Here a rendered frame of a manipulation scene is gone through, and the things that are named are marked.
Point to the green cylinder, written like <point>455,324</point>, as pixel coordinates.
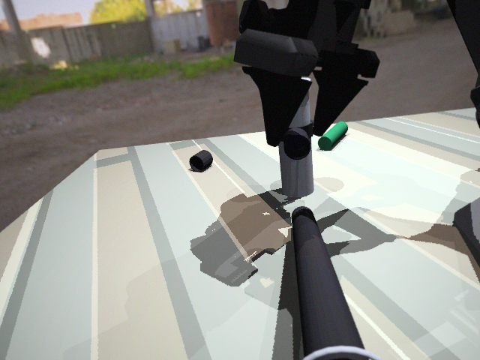
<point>326,141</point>

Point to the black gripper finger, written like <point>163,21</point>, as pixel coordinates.
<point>334,94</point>
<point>281,99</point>

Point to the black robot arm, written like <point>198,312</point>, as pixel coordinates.
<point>255,15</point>

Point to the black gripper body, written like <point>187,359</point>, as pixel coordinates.
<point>321,37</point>

